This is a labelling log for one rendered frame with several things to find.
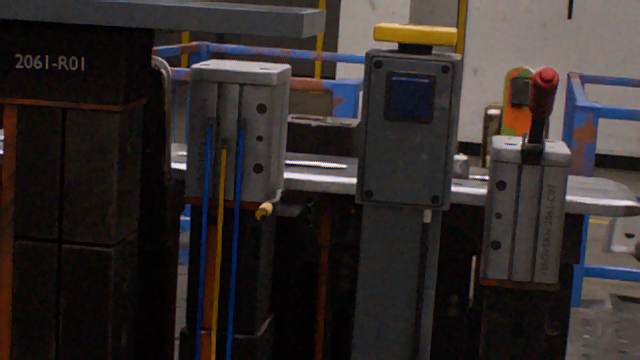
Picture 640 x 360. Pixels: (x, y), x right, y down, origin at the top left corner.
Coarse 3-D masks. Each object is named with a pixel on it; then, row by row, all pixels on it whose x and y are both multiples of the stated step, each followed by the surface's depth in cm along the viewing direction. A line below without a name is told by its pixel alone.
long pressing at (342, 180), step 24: (0, 144) 130; (288, 168) 127; (312, 168) 128; (480, 168) 136; (336, 192) 121; (456, 192) 119; (480, 192) 119; (576, 192) 123; (600, 192) 124; (624, 192) 127; (624, 216) 118
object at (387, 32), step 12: (384, 24) 92; (396, 24) 94; (408, 24) 95; (384, 36) 91; (396, 36) 91; (408, 36) 91; (420, 36) 91; (432, 36) 91; (444, 36) 90; (456, 36) 93; (408, 48) 93; (420, 48) 93; (432, 48) 94
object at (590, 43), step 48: (480, 0) 890; (528, 0) 884; (576, 0) 877; (624, 0) 871; (480, 48) 895; (528, 48) 888; (576, 48) 883; (624, 48) 876; (480, 96) 900; (624, 96) 880; (480, 144) 907; (624, 144) 885
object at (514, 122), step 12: (516, 72) 140; (528, 72) 140; (504, 84) 140; (516, 84) 139; (528, 84) 139; (504, 96) 140; (516, 96) 139; (528, 96) 139; (504, 108) 140; (516, 108) 139; (504, 120) 140; (516, 120) 139; (528, 120) 139; (504, 132) 139; (516, 132) 139
